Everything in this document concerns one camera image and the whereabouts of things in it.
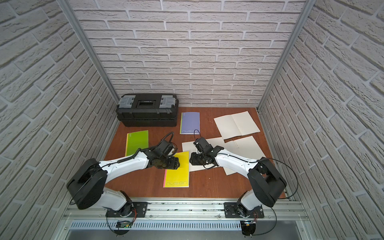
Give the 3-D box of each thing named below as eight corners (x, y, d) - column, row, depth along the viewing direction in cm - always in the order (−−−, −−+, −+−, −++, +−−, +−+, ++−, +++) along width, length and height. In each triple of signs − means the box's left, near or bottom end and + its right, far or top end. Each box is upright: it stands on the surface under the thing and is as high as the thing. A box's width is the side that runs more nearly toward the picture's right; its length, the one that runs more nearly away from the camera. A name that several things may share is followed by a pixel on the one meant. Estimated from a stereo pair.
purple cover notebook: (179, 134, 106) (179, 132, 104) (181, 113, 118) (181, 112, 116) (200, 134, 106) (200, 132, 104) (199, 114, 118) (199, 112, 117)
